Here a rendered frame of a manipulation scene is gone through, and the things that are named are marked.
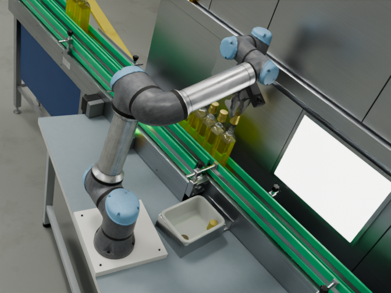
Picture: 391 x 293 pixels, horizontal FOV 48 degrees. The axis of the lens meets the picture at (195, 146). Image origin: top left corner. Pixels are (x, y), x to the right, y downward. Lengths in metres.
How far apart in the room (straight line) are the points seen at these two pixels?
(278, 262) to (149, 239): 0.50
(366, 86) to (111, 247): 1.03
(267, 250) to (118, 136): 0.74
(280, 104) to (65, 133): 1.00
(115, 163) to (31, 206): 1.35
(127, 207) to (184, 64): 0.89
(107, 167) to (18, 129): 1.84
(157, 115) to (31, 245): 1.52
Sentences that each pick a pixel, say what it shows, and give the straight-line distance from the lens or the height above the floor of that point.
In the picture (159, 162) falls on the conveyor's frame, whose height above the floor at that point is 0.83.
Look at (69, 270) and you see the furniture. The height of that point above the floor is 0.20.
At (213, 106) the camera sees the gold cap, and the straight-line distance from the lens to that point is 1.78.
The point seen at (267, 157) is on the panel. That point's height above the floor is 1.04.
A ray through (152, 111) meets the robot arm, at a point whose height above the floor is 1.39.
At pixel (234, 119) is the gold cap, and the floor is 1.18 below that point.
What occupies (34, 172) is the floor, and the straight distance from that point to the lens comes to 2.98.
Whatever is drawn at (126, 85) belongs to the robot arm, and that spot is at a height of 1.39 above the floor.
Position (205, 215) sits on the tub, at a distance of 1.84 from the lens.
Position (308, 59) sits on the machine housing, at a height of 1.48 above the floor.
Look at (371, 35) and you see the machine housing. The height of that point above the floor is 1.66.
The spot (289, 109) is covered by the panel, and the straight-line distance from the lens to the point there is 1.71.
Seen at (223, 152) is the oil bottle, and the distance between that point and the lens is 1.80.
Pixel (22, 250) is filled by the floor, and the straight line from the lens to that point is 2.59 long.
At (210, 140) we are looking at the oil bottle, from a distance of 1.82.
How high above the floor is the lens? 2.11
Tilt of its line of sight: 38 degrees down
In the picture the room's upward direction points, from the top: 19 degrees clockwise
